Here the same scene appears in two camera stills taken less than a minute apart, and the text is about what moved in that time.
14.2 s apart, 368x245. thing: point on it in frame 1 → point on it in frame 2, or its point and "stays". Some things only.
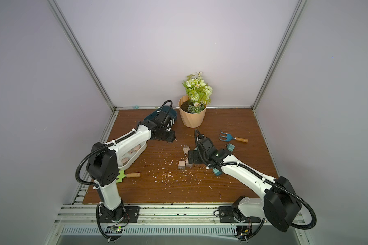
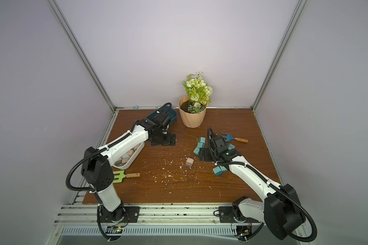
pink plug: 136,148 stays
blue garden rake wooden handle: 229,138 stays
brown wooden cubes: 187,164 stays
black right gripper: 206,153 → 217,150
